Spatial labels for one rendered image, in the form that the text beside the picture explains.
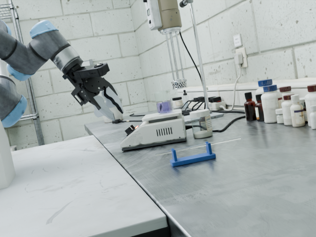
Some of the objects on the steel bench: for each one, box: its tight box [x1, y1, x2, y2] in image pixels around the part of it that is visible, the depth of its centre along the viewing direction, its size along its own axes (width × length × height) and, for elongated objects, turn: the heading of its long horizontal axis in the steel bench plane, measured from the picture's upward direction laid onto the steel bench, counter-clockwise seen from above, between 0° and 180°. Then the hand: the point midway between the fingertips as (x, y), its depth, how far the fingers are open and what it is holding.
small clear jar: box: [276, 108, 284, 124], centre depth 115 cm, size 4×4×4 cm
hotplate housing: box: [120, 114, 192, 151], centre depth 119 cm, size 22×13×8 cm, turn 145°
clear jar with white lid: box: [190, 109, 213, 139], centre depth 115 cm, size 6×6×8 cm
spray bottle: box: [182, 90, 190, 108], centre depth 225 cm, size 4×4×11 cm
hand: (117, 112), depth 116 cm, fingers open, 3 cm apart
